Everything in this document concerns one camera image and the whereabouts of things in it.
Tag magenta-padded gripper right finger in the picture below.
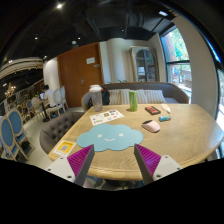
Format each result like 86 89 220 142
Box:
133 143 183 186

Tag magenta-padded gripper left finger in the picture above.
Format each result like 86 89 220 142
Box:
45 144 96 187

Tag pink computer mouse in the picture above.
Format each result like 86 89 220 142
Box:
141 119 161 134

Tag blue cloud-shaped mouse pad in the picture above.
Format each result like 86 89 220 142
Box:
76 123 145 153

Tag yellow square card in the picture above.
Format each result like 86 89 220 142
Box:
53 139 77 158

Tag grey tufted sofa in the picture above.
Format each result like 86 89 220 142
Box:
39 111 85 155

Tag blue-green gum pack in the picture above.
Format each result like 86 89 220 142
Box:
158 115 172 123

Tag black and orange flat box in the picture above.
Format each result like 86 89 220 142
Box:
144 105 162 116

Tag cream squeeze tube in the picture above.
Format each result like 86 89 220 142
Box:
160 103 172 114

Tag blue upholstered chairs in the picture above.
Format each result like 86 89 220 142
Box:
0 107 35 163

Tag white sticker sheet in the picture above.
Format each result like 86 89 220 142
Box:
89 108 125 127

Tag white dining chairs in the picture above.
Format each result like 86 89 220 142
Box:
45 85 70 120

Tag person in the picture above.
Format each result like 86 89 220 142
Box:
40 84 58 108

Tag green drink can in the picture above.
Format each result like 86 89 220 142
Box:
128 90 139 112

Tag brown curved bench sofa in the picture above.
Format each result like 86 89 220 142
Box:
80 81 190 112

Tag brown wooden door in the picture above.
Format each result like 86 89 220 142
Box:
57 42 104 108

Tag arched glass-door cabinet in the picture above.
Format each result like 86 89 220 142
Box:
129 45 160 83

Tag black-framed window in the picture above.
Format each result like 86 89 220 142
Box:
159 25 193 101

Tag ceiling spot lights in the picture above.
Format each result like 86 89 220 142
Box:
6 2 169 64

